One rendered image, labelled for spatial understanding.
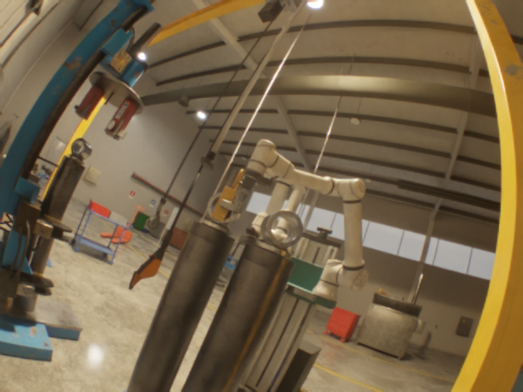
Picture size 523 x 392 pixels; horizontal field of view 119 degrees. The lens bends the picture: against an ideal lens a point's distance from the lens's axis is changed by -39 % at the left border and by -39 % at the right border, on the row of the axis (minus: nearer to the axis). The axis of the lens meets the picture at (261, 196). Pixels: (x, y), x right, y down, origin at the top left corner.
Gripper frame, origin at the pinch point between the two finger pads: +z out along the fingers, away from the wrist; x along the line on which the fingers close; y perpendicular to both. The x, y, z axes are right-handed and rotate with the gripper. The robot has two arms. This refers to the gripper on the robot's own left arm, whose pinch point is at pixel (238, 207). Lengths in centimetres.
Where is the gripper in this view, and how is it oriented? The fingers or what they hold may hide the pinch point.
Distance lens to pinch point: 109.3
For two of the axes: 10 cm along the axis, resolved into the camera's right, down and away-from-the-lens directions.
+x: 0.6, -2.2, -9.7
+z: -3.9, 8.9, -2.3
